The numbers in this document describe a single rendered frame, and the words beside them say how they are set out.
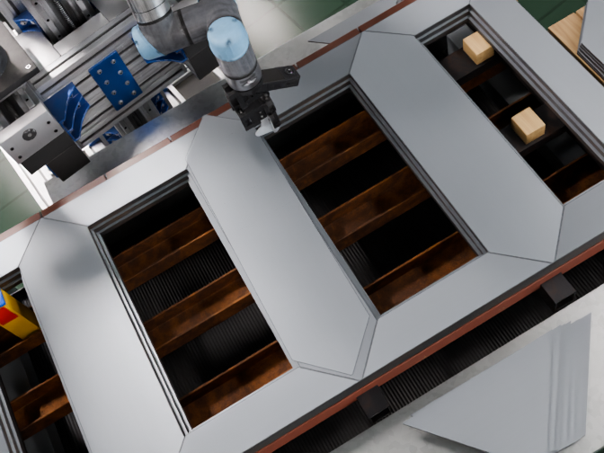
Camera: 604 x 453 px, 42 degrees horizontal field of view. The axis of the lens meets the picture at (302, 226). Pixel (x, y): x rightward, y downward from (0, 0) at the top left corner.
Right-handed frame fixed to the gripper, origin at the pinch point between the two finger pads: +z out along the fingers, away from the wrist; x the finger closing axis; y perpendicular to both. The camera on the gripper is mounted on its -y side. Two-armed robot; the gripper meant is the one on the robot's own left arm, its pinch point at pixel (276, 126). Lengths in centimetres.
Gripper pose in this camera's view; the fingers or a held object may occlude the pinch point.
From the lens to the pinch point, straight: 184.9
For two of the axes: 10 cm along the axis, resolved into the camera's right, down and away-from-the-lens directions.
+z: 2.0, 4.4, 8.7
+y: -8.6, 5.1, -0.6
